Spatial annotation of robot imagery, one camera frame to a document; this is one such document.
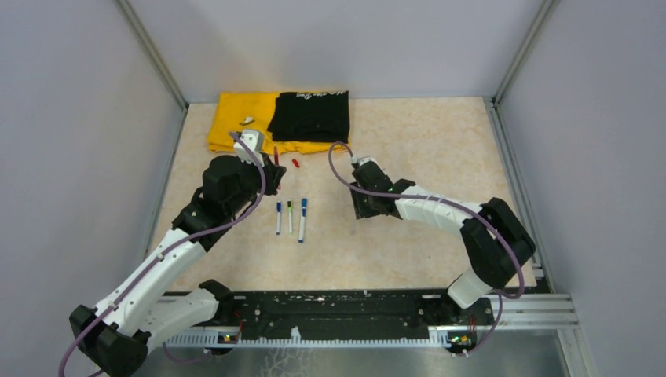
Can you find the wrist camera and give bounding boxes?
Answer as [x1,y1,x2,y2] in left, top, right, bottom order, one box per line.
[350,156,374,168]
[233,129,265,167]

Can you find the black folded shirt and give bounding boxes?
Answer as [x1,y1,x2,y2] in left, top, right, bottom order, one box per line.
[268,90,350,143]

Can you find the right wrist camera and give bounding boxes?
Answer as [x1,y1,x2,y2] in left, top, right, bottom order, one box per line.
[350,156,374,168]

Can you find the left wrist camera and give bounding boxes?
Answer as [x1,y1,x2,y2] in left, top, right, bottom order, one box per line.
[233,129,265,167]

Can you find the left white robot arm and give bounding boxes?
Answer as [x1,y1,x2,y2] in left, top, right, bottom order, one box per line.
[58,153,287,376]

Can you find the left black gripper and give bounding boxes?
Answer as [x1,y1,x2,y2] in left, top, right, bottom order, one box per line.
[226,151,286,216]

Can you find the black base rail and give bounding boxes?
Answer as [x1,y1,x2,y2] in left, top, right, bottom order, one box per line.
[166,288,496,350]

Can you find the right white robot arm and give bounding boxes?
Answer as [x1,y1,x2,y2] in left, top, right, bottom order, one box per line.
[349,157,536,324]

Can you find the large white blue marker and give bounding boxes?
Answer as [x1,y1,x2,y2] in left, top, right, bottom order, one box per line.
[298,198,308,243]

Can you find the white blue-ended marker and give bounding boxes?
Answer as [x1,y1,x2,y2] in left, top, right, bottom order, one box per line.
[276,201,282,235]

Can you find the yellow folded shirt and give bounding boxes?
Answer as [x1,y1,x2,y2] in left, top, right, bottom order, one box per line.
[207,92,332,154]

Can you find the white green-tipped pen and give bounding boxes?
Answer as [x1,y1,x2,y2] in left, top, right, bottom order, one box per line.
[287,200,294,235]

